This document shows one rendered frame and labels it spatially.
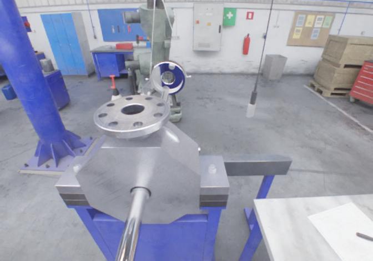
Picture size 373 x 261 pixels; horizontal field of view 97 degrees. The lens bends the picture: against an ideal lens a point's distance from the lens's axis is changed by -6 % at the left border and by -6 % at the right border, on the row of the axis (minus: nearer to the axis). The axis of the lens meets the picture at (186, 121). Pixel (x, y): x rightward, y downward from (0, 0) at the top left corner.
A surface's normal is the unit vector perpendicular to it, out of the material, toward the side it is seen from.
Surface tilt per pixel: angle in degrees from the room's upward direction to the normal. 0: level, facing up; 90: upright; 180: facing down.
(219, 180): 0
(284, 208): 0
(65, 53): 90
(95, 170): 90
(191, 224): 90
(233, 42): 90
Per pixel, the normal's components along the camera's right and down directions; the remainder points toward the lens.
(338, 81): -0.09, 0.52
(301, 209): 0.00, -0.85
